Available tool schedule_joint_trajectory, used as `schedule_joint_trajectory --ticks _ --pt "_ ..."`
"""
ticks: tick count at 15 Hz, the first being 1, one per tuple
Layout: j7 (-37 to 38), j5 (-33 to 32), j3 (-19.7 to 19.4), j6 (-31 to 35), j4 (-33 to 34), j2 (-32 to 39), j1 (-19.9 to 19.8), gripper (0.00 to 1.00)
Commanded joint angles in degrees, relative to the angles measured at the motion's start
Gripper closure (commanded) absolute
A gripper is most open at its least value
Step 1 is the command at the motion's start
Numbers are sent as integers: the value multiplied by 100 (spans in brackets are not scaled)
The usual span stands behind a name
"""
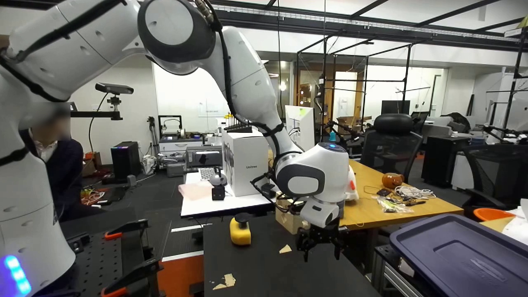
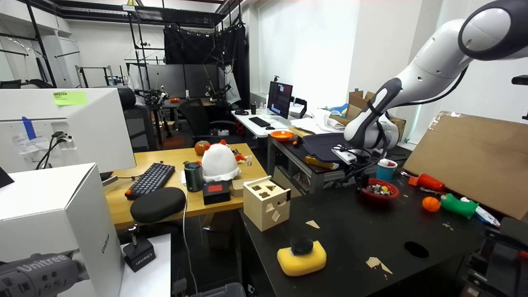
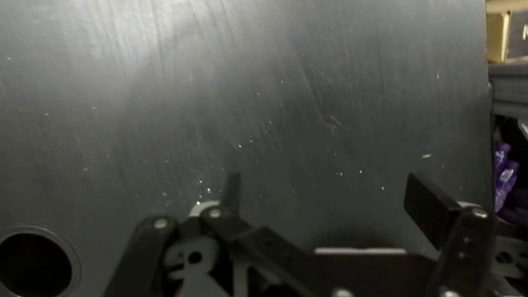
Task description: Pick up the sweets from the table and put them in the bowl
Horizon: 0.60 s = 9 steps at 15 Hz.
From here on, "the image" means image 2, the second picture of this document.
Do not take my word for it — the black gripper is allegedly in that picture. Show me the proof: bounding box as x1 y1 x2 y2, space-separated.
350 147 383 190

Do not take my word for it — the red bowl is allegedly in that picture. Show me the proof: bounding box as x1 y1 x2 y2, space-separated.
359 179 401 208

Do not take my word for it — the orange bowl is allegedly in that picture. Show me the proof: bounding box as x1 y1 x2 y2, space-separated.
269 129 298 147

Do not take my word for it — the teal cup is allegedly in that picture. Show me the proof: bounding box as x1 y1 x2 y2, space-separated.
374 157 399 184

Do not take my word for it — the brown wooden brush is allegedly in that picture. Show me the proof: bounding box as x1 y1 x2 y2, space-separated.
303 156 341 174

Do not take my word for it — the navy plastic storage bin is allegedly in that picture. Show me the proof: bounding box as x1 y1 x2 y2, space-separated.
300 132 353 165

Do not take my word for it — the grey metal cart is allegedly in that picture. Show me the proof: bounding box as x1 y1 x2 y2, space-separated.
265 137 416 197

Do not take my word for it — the printed cardboard shipping box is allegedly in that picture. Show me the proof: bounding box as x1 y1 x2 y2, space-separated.
391 114 407 142

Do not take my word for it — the orange plastic toy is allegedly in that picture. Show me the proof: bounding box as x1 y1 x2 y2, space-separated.
406 172 447 195

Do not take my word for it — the small orange ball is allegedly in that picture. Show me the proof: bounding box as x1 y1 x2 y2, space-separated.
421 195 442 215

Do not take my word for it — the open cardboard box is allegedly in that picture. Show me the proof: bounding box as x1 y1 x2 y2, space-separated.
345 88 381 124

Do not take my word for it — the small black cup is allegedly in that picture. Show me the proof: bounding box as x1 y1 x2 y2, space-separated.
289 235 313 258

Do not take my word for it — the wooden shape sorter box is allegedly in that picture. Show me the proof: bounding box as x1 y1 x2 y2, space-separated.
241 175 293 233

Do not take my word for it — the yellow tape dispenser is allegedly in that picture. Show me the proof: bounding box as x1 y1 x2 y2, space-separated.
275 240 328 278

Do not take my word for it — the brown cardboard board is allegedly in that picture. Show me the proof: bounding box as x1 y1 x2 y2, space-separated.
401 111 528 223

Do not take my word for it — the computer monitor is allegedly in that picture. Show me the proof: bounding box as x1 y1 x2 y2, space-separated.
265 80 295 121

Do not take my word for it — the small black keyboard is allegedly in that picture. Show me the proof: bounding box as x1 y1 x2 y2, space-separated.
247 116 275 132

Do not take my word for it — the white blue tube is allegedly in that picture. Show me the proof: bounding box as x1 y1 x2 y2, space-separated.
472 203 503 230

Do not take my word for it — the white desk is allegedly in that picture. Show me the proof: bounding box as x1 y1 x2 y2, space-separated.
232 108 345 141

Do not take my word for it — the white hard hat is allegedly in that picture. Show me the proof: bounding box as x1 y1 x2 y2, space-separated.
199 139 249 184

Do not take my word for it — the black box red label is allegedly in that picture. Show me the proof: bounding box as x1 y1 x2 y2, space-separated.
201 180 232 207

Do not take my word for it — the black office chair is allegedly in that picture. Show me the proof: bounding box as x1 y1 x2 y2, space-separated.
115 86 161 154
176 98 244 147

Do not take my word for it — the orange pumpkin ball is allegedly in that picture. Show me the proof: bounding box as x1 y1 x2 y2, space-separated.
193 139 213 159

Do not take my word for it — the dark green mug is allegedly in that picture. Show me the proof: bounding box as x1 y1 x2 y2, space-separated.
181 159 206 193

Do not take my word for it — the wooden desk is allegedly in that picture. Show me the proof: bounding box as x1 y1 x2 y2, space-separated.
100 142 270 231

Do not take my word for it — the black mesh curtain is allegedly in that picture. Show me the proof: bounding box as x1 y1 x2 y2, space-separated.
161 22 251 108

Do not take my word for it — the black padded cushion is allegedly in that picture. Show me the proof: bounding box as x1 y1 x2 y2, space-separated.
128 187 188 225

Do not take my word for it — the black keyboard orange edge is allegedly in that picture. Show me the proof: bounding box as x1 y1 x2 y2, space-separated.
124 160 176 202

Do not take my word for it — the black stand base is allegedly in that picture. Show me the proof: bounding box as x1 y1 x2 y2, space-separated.
120 222 158 274

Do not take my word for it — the white case with green note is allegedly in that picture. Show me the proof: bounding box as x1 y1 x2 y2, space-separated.
0 86 138 174

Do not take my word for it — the green sticky note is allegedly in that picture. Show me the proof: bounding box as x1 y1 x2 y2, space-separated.
51 90 91 109

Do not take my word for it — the large white cardboard box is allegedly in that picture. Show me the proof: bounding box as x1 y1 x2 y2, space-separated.
0 162 124 297

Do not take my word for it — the blue tape strip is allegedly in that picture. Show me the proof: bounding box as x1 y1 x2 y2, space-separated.
20 114 38 142

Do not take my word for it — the grey Unitree device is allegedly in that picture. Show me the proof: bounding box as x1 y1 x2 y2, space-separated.
0 251 91 297

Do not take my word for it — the orange-handled black clamp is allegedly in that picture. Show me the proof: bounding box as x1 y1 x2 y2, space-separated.
477 228 528 266

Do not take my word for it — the thin white cable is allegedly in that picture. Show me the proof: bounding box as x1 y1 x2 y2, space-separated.
180 203 201 297

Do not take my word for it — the black cable bundle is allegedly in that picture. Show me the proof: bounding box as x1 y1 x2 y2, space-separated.
34 129 74 170

